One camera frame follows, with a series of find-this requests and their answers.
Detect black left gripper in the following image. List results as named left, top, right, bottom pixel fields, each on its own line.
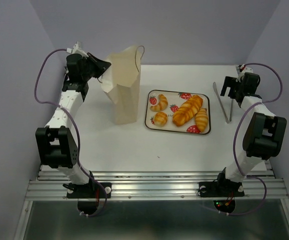
left=81, top=52, right=111, bottom=81

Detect metal tongs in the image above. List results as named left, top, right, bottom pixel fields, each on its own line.
left=212, top=82, right=234, bottom=124

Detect beige paper bag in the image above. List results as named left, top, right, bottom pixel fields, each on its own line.
left=100, top=45, right=144, bottom=125

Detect small fake bread piece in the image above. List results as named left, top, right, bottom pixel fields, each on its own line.
left=194, top=108, right=209, bottom=133

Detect fake croissant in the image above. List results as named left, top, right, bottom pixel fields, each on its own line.
left=150, top=94, right=169, bottom=112

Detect fake round bread roll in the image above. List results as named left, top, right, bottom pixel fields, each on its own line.
left=153, top=111, right=168, bottom=127

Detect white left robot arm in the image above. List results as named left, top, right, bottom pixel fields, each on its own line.
left=35, top=52, right=111, bottom=197

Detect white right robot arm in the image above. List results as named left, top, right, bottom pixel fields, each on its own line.
left=214, top=72, right=287, bottom=195

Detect strawberry print tray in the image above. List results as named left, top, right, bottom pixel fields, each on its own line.
left=144, top=89, right=211, bottom=135

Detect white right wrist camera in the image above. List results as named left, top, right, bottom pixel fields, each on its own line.
left=236, top=64, right=254, bottom=82

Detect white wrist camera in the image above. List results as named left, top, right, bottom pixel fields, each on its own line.
left=66, top=41, right=88, bottom=57
left=236, top=64, right=254, bottom=82

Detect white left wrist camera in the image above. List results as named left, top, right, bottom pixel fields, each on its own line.
left=66, top=41, right=88, bottom=57

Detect aluminium table edge rail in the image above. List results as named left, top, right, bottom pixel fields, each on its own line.
left=236, top=64, right=275, bottom=176

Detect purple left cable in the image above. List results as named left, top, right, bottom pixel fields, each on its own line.
left=34, top=48, right=108, bottom=218

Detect purple cable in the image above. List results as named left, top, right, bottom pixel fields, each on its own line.
left=34, top=48, right=108, bottom=218
left=201, top=62, right=283, bottom=216

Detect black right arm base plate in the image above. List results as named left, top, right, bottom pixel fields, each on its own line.
left=197, top=181, right=245, bottom=198

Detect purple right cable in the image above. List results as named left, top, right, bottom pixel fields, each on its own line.
left=201, top=62, right=283, bottom=216

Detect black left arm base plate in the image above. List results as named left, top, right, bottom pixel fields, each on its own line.
left=62, top=182, right=112, bottom=199

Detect aluminium front frame rails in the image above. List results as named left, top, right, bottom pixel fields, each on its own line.
left=25, top=168, right=289, bottom=201

